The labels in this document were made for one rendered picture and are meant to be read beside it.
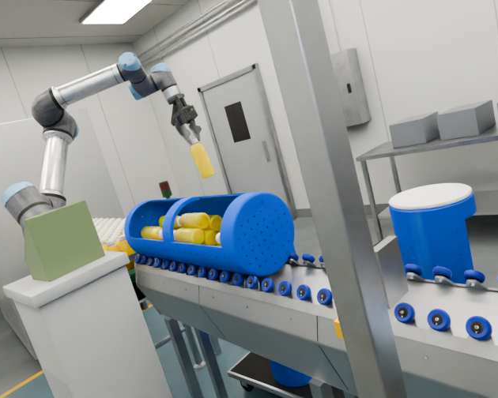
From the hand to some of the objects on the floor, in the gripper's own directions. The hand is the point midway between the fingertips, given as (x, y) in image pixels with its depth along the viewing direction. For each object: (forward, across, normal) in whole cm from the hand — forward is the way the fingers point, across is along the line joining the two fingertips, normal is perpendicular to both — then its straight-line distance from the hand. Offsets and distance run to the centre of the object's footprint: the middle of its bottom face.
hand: (193, 140), depth 173 cm
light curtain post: (+155, -68, -86) cm, 190 cm away
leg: (+136, -26, +55) cm, 149 cm away
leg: (+135, -40, +55) cm, 151 cm away
